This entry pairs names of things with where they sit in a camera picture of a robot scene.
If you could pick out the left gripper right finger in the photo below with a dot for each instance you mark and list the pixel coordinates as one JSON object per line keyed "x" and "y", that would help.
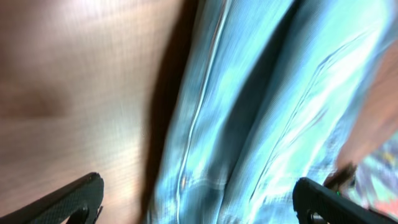
{"x": 315, "y": 203}

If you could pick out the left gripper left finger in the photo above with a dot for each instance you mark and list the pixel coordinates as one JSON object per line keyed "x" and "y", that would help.
{"x": 78, "y": 202}

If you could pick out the light blue denim jeans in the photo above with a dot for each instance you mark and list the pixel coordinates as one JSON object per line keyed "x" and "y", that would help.
{"x": 270, "y": 93}

